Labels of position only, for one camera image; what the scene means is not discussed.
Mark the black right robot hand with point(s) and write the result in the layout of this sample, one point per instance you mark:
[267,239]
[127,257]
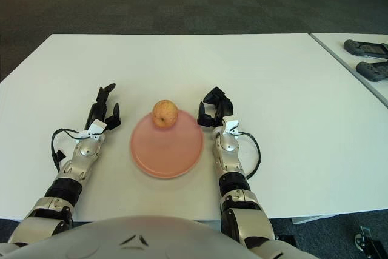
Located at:
[219,107]

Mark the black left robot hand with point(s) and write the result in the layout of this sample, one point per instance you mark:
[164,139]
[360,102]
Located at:
[103,110]

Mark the red yellow apple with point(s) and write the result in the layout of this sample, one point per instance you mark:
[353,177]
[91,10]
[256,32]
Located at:
[164,113]

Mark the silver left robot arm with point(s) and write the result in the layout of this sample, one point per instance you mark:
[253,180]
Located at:
[60,180]

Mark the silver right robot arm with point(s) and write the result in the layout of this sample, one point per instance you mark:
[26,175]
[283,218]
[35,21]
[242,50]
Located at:
[235,165]

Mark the pink round plate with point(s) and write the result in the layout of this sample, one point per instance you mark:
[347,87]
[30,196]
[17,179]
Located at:
[166,150]

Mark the grey robot torso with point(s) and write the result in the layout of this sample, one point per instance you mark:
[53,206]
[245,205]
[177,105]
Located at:
[136,240]

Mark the grey handheld controller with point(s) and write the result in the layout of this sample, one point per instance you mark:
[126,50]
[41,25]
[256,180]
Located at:
[372,71]
[365,48]

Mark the black wheeled chair base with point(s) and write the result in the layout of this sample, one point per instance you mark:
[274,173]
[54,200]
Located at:
[371,240]

